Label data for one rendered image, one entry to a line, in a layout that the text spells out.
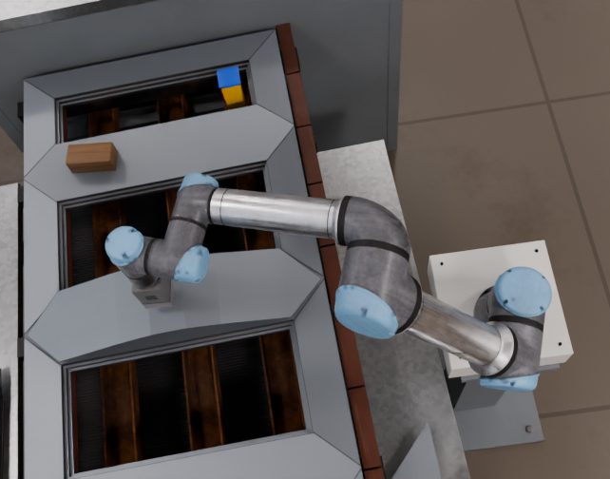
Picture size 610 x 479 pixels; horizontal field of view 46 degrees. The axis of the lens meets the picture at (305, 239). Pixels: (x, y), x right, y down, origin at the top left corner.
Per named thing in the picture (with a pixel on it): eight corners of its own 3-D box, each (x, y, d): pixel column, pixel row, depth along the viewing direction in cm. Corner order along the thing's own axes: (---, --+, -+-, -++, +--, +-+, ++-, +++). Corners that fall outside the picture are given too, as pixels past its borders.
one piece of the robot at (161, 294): (115, 248, 153) (139, 277, 168) (112, 287, 149) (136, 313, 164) (160, 244, 152) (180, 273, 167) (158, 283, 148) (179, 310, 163)
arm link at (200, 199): (416, 187, 129) (173, 163, 144) (406, 243, 125) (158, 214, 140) (422, 214, 139) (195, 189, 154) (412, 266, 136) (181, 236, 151)
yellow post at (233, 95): (234, 127, 213) (221, 88, 196) (232, 114, 215) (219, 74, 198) (251, 124, 213) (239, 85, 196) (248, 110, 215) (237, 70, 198)
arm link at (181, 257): (209, 224, 140) (156, 215, 142) (193, 278, 136) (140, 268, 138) (218, 239, 147) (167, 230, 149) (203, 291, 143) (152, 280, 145)
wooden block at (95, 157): (72, 173, 192) (65, 163, 188) (75, 154, 195) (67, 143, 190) (116, 170, 191) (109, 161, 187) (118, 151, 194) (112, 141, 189)
